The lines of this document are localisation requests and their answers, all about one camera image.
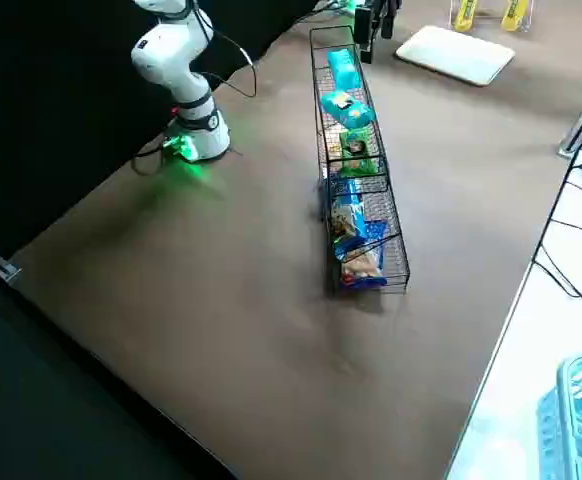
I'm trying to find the white rectangular tray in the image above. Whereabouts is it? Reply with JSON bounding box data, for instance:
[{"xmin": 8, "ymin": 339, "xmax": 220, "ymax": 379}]
[{"xmin": 394, "ymin": 24, "xmax": 517, "ymax": 88}]

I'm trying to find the teal chips bag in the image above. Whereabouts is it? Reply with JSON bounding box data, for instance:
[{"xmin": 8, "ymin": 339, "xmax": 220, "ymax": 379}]
[
  {"xmin": 318, "ymin": 89, "xmax": 378, "ymax": 128},
  {"xmin": 326, "ymin": 47, "xmax": 363, "ymax": 92}
]

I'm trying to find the clear acrylic shelf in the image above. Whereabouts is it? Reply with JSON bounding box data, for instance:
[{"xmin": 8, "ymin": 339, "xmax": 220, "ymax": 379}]
[{"xmin": 448, "ymin": 0, "xmax": 536, "ymax": 35}]

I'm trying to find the yellow label drink bottle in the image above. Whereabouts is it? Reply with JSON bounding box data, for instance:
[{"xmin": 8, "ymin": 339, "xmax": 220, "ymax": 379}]
[
  {"xmin": 500, "ymin": 0, "xmax": 527, "ymax": 30},
  {"xmin": 454, "ymin": 0, "xmax": 479, "ymax": 30}
]

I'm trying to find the green snack packet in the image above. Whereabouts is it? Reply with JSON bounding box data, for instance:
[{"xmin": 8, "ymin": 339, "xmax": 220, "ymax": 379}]
[{"xmin": 338, "ymin": 127, "xmax": 379, "ymax": 176}]

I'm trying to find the long blue biscuit packet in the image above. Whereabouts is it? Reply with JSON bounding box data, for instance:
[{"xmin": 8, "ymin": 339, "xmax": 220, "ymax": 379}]
[{"xmin": 326, "ymin": 177, "xmax": 369, "ymax": 237}]

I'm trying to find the blue beige cracker packet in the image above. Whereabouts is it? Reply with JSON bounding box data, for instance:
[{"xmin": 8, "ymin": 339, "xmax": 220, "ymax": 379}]
[{"xmin": 332, "ymin": 218, "xmax": 389, "ymax": 292}]

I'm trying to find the white side desk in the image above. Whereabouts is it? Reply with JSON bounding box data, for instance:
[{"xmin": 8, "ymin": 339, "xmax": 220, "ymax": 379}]
[{"xmin": 443, "ymin": 144, "xmax": 582, "ymax": 480}]

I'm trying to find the light blue plastic basket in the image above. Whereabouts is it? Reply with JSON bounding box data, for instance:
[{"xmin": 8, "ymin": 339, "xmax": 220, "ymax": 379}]
[{"xmin": 535, "ymin": 352, "xmax": 582, "ymax": 480}]

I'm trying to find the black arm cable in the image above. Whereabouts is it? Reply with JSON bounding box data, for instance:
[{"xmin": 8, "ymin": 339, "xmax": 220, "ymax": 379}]
[{"xmin": 190, "ymin": 0, "xmax": 259, "ymax": 99}]

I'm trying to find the black wire rack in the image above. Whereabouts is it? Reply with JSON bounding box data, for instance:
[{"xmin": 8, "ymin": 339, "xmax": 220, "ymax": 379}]
[{"xmin": 309, "ymin": 24, "xmax": 412, "ymax": 297}]

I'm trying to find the black desk cable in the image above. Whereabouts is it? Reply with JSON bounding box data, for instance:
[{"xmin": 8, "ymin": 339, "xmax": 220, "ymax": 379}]
[{"xmin": 529, "ymin": 127, "xmax": 582, "ymax": 321}]

